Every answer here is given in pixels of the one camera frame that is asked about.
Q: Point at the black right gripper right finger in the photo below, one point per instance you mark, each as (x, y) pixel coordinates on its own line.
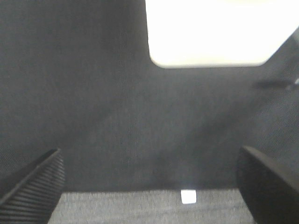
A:
(269, 189)

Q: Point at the white plastic bin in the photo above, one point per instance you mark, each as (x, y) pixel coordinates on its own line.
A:
(218, 33)

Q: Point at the small white square tag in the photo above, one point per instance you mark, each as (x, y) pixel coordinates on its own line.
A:
(188, 196)

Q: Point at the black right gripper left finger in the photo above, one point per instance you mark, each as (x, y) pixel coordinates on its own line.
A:
(30, 195)

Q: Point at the black table cloth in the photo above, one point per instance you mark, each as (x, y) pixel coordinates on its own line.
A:
(76, 75)

